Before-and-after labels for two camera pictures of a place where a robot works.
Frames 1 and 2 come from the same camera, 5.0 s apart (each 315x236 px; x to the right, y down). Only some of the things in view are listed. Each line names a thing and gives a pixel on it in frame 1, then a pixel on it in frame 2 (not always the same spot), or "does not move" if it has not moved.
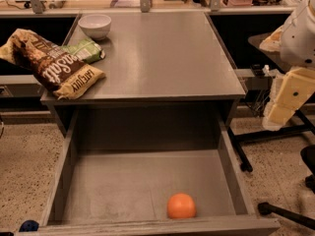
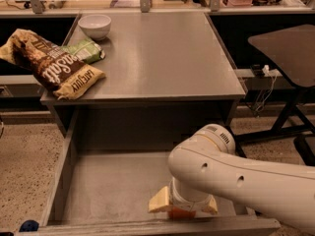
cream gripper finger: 273,43 → 210,206
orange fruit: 181,206 does not move
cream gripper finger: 289,91 → 159,201
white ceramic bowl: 96,26 does not move
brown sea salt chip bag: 59,71 does not move
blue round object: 29,226 does not move
